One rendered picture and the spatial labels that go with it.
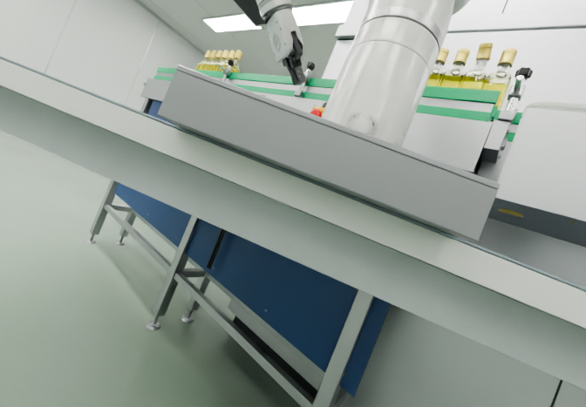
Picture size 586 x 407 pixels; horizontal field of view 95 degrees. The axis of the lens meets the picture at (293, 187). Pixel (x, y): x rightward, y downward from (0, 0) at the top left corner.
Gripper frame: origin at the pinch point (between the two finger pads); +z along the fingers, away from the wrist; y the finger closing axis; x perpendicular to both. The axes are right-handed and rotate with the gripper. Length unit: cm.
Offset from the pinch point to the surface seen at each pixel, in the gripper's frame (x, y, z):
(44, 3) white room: -126, -479, -255
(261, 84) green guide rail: 3.6, -41.1, -5.2
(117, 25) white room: -46, -524, -224
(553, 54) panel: 72, 21, 18
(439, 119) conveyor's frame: 23.5, 20.7, 22.0
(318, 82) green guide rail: 15.4, -16.8, 2.3
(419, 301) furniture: -19, 50, 32
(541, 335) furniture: -10, 56, 38
